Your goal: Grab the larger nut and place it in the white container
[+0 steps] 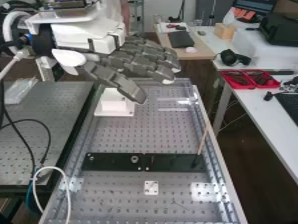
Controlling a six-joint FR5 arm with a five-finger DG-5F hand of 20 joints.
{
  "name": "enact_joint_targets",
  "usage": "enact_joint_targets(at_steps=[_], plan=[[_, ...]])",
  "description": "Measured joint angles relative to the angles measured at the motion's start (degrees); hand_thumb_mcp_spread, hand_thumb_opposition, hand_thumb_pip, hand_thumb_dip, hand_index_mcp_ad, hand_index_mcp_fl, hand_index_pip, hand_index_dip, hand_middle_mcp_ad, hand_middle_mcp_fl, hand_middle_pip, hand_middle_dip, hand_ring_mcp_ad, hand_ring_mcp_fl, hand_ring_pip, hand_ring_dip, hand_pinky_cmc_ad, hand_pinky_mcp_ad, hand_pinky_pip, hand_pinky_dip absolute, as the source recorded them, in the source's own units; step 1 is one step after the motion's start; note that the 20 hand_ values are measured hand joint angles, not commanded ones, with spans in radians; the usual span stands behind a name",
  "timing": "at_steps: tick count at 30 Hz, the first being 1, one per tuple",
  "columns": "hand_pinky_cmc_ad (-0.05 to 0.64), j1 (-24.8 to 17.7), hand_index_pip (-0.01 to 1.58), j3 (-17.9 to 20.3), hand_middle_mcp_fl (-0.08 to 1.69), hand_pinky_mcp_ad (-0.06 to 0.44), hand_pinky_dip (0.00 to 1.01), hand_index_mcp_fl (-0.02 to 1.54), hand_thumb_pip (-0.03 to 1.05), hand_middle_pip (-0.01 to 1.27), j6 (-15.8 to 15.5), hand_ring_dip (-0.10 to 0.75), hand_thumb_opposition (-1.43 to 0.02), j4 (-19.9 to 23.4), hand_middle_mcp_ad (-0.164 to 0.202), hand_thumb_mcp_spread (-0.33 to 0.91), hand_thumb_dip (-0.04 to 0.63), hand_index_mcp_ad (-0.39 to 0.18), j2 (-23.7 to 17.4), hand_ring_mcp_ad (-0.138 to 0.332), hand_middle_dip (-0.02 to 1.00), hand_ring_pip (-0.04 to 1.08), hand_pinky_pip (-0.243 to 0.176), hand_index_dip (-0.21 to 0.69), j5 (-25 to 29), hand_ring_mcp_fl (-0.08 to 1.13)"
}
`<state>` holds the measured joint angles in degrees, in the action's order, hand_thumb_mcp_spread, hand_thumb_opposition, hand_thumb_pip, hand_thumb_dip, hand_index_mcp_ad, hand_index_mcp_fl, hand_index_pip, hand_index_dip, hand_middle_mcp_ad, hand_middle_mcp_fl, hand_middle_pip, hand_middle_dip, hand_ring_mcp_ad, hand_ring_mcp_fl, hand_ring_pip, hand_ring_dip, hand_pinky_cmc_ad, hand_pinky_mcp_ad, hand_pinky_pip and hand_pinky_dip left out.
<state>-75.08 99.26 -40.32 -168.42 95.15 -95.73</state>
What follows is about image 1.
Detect white cable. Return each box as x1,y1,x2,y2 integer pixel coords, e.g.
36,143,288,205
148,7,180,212
31,165,74,224
0,49,30,82

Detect white desk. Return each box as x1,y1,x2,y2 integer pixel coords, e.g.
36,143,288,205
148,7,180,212
212,69,298,186
195,23,298,74

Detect black cable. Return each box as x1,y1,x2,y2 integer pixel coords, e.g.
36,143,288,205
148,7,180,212
0,78,54,168

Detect thin stick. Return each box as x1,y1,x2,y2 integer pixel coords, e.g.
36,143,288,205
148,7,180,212
191,119,211,168

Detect wooden desk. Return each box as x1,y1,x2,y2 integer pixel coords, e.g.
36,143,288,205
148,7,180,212
154,22,220,62

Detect small square metal plate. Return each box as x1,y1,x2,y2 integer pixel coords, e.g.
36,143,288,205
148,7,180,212
143,180,161,196

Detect small white box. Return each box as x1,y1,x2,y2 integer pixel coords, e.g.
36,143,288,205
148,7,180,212
94,87,136,118

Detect white computer mouse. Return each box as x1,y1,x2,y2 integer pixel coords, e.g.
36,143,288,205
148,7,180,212
184,46,200,55

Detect red tray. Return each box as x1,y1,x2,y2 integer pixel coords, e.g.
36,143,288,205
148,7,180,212
220,70,257,90
245,69,283,89

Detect small wooden box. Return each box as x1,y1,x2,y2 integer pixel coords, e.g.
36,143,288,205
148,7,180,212
213,22,236,41

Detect dark computer monitor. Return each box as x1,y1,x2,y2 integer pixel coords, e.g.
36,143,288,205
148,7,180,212
232,0,280,14

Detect clear box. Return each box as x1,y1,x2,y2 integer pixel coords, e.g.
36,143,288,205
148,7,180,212
39,78,251,224

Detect black printer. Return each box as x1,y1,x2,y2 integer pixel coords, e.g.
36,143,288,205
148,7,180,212
259,12,298,47

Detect black headphones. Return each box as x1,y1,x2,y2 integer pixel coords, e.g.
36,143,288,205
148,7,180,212
220,48,253,67

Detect black laptop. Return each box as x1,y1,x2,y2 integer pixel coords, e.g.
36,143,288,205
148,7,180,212
167,30,197,49

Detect black plate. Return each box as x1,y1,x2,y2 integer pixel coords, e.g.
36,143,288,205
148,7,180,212
82,152,209,173

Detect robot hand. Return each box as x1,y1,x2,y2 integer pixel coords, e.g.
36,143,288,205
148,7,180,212
50,20,184,105

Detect small black block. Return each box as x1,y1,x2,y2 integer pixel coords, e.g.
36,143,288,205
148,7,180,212
263,90,276,102

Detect black keyboard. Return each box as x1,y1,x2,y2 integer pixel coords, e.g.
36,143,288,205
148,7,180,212
275,92,298,127

